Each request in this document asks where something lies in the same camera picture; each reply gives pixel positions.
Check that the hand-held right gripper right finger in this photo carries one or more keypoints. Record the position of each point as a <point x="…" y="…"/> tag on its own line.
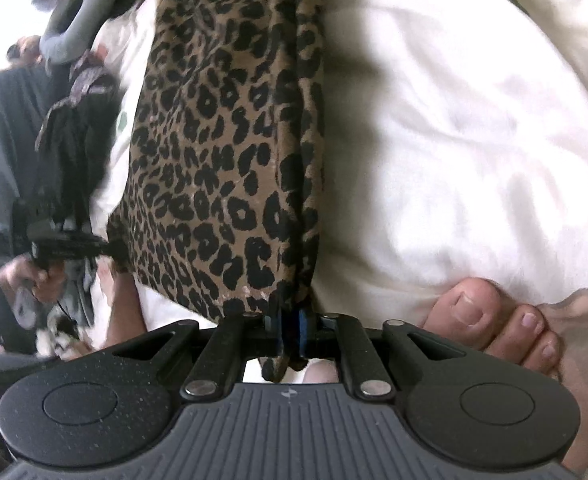
<point x="301" y="332"/>

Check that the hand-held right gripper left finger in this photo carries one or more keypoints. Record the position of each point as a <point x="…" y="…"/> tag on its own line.
<point x="276" y="332"/>

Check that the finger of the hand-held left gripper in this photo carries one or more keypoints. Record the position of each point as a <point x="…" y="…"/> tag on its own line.
<point x="105" y="250"/>

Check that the leopard print garment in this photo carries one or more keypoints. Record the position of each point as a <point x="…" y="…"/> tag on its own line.
<point x="224" y="135"/>

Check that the person's left hand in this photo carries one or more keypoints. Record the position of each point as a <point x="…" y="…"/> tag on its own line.
<point x="49" y="282"/>

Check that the grey-blue cloth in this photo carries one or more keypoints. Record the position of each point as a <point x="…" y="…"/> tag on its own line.
<point x="76" y="290"/>

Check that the dark grey pillow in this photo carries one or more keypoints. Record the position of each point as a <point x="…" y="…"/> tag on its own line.
<point x="4" y="135"/>

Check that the small plush doll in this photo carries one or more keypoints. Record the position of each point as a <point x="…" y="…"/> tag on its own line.
<point x="24" y="50"/>

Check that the grey neck pillow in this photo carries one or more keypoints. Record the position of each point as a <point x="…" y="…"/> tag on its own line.
<point x="74" y="35"/>

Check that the cream bear print blanket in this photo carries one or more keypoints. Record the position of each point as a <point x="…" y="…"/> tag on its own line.
<point x="448" y="135"/>

